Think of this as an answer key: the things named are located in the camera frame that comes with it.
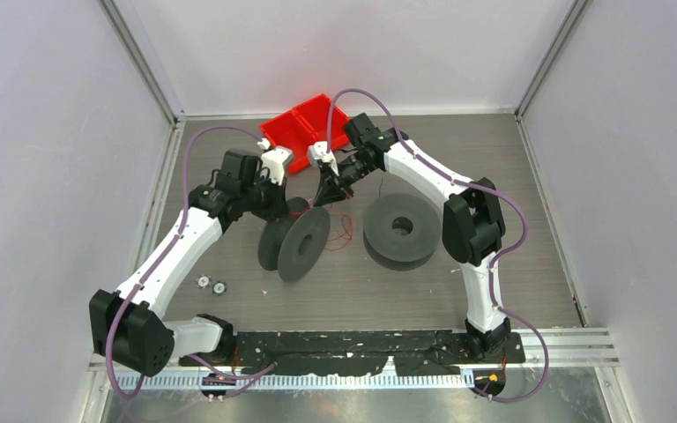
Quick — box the right red bin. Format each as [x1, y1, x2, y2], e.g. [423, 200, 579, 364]
[292, 94, 349, 152]

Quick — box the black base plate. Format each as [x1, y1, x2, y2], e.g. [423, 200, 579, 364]
[197, 330, 525, 376]

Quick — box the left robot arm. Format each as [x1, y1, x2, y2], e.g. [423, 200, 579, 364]
[89, 147, 293, 377]

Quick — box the left red bin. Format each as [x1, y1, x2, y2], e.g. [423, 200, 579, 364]
[259, 110, 319, 174]

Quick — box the red bin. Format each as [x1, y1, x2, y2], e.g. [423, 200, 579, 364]
[292, 94, 349, 152]
[259, 110, 319, 174]

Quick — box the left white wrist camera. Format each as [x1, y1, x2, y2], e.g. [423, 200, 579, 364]
[257, 137, 294, 186]

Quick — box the grey spool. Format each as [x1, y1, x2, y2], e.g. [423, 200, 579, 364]
[257, 197, 331, 283]
[362, 194, 442, 271]

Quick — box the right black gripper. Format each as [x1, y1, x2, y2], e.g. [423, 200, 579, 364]
[313, 152, 376, 210]

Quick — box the thin red wire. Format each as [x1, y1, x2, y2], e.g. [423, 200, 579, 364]
[291, 207, 355, 253]

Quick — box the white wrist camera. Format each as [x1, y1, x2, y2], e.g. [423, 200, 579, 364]
[307, 141, 339, 174]
[257, 137, 294, 186]

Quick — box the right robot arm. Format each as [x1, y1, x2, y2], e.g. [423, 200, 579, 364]
[308, 114, 511, 362]

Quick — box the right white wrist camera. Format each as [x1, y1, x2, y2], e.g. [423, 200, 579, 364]
[307, 141, 339, 174]

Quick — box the small round connector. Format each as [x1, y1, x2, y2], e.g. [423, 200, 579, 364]
[197, 275, 211, 289]
[212, 281, 227, 296]

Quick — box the grey slotted cable duct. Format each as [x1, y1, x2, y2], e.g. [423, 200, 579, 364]
[141, 370, 474, 390]

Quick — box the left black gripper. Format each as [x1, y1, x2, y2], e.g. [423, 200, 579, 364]
[241, 170, 288, 222]

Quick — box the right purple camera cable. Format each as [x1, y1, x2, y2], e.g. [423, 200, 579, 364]
[325, 88, 550, 404]

